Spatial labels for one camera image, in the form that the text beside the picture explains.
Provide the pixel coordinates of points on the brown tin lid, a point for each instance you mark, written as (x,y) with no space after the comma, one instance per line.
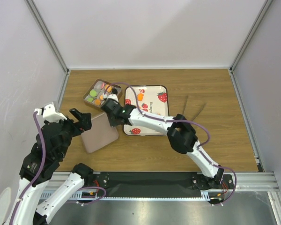
(100,135)

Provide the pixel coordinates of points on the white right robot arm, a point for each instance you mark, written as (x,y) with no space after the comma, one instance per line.
(181,135)

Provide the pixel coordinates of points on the white strawberry print tray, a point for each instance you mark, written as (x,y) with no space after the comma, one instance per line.
(155,101)

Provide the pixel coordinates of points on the orange waffle round cookie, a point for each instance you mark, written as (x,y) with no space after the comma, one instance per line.
(108,88)

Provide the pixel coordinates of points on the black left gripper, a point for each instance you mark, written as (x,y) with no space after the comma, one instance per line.
(84,123)

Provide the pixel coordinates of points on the black sandwich cookie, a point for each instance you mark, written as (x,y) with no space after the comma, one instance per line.
(114,91)

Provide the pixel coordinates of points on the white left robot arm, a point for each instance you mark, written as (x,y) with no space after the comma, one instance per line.
(55,133)

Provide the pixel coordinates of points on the brown cookie tin box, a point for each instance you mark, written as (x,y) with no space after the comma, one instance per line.
(100,89)

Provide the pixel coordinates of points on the aluminium frame rail front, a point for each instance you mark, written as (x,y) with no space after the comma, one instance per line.
(243,182)

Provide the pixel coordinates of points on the silver metal tongs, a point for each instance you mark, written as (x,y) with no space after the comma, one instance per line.
(193,107)

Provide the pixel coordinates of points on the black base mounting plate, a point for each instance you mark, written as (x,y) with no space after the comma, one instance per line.
(159,184)

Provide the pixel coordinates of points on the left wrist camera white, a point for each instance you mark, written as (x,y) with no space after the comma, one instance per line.
(50,113)

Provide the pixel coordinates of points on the orange star cookie top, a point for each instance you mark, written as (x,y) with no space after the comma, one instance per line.
(140,96)

